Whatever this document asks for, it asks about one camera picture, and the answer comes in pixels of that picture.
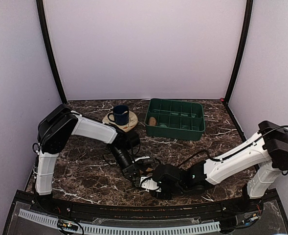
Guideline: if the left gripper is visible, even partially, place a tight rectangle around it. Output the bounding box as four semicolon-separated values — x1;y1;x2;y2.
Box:
109;145;140;188

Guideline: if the green divided plastic tray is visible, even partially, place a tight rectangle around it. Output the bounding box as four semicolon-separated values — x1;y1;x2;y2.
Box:
145;98;205;141

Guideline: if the brown argyle sock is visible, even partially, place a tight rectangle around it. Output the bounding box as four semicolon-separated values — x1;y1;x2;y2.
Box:
139;167;154;176

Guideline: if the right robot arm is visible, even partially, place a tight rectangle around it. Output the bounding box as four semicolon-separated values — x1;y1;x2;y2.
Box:
140;120;288;212

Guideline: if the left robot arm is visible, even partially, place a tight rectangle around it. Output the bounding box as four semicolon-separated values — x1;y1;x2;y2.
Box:
32;104;140;213

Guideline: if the cream round coaster plate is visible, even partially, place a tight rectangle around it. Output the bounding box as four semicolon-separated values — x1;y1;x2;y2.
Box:
102;111;138;132

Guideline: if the dark blue enamel mug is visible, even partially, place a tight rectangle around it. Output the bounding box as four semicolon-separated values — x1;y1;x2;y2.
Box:
107;105;130;126

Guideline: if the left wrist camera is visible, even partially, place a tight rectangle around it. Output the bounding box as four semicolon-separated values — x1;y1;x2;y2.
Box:
135;156;155;165

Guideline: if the white slotted cable duct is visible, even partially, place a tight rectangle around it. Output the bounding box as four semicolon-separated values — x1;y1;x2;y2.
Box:
18;209;221;235

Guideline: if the black front rail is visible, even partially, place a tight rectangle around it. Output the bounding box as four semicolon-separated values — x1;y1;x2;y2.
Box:
24;193;264;221

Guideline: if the left black frame post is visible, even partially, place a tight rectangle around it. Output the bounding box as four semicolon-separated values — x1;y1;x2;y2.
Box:
36;0;67;104

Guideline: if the black frame post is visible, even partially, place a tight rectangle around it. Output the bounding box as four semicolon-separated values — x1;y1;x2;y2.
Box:
224;0;254;106
36;0;67;104

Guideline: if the right black frame post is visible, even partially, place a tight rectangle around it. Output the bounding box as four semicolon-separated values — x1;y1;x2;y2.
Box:
224;0;254;106

